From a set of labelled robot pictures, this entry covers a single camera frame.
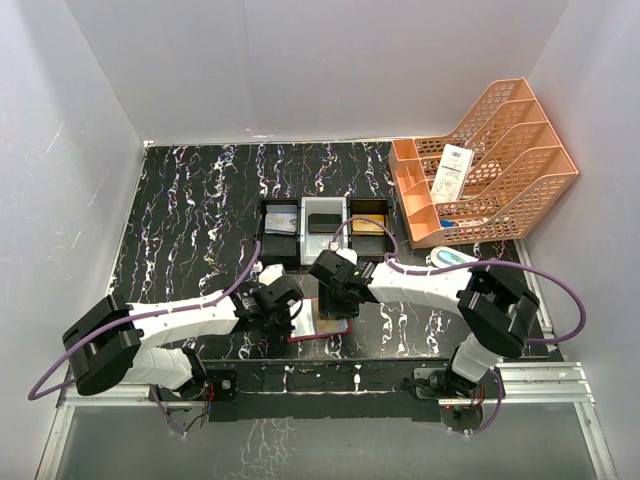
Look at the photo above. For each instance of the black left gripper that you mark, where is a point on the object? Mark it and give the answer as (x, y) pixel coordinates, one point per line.
(281, 328)

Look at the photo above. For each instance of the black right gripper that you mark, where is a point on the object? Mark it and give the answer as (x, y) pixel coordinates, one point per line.
(329, 308)

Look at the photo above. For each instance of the red leather card holder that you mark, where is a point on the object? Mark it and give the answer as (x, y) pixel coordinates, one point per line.
(307, 323)

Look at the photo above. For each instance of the brown credit card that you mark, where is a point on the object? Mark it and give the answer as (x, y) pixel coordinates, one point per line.
(332, 326)

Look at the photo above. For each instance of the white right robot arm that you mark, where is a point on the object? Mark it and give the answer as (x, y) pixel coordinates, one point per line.
(497, 308)

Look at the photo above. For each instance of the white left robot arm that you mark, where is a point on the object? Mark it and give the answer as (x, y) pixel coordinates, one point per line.
(118, 342)

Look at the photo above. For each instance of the gold card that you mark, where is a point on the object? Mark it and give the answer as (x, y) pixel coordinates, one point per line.
(369, 224)

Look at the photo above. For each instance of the black card in white bin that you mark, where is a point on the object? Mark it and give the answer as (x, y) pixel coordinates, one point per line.
(323, 223)

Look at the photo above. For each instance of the white VIP card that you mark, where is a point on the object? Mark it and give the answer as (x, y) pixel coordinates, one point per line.
(281, 219)

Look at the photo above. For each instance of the black bin right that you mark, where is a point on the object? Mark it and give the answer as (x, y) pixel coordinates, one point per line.
(366, 237)

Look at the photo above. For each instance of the black bin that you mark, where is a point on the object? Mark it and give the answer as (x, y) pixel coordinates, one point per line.
(274, 248)
(366, 237)

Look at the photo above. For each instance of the white bin middle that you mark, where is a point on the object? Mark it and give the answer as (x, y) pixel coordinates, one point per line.
(311, 245)

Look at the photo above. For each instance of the black bin left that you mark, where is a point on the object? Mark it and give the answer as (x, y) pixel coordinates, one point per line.
(274, 248)

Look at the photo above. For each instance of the white blue tape dispenser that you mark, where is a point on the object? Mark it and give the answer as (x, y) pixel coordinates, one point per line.
(443, 257)

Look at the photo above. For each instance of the white paper receipt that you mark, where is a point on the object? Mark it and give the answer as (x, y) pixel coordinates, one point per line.
(451, 174)

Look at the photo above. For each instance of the orange plastic desk organizer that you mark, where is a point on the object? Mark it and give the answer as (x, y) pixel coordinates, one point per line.
(520, 168)

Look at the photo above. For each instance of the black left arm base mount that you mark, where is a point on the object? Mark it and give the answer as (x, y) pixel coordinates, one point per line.
(210, 387)

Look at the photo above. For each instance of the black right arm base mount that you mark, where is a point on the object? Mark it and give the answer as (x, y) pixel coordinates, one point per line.
(461, 401)

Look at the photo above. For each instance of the aluminium frame rail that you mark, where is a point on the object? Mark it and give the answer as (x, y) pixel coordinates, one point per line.
(338, 420)

